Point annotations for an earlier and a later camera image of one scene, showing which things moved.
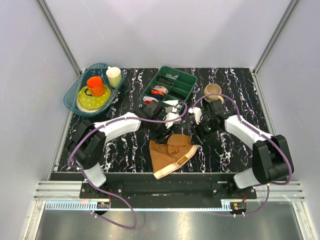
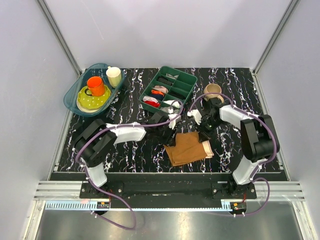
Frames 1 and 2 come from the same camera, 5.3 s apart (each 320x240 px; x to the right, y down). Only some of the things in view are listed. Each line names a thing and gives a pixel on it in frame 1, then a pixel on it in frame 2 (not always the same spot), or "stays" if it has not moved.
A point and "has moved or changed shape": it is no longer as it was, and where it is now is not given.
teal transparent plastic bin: (80, 82) stays
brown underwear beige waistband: (166, 157) has moved or changed shape
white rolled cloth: (172, 102) stays
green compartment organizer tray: (169, 84) stays
